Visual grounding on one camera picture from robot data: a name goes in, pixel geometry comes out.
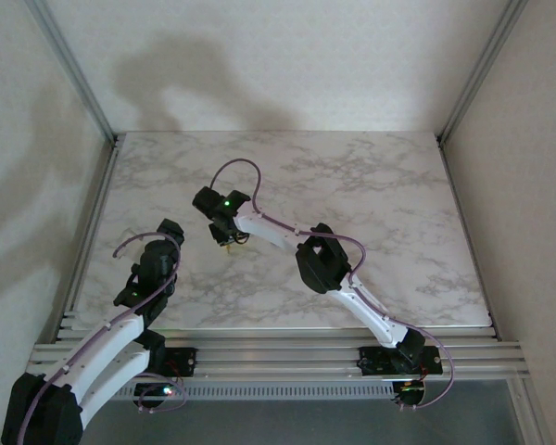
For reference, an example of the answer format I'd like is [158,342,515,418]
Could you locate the aluminium frame post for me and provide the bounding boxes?
[437,0,529,143]
[27,0,120,145]

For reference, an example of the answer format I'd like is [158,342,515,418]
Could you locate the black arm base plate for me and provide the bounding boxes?
[359,345,444,376]
[164,347,199,377]

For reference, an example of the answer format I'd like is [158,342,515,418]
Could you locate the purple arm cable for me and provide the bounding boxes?
[211,158,456,412]
[16,233,189,444]

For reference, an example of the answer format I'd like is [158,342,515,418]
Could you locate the small controller board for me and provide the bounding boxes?
[396,380,427,404]
[133,380,183,405]

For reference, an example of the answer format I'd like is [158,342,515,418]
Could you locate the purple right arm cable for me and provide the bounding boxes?
[211,158,456,412]

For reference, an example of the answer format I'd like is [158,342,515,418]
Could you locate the grey slotted cable duct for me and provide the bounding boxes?
[115,382,395,401]

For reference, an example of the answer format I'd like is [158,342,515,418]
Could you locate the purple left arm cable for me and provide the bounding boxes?
[16,233,189,444]

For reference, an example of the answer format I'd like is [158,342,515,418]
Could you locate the aluminium side rail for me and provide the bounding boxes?
[57,136,121,330]

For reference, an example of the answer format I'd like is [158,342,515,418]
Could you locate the aluminium front mounting rails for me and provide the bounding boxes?
[22,326,529,384]

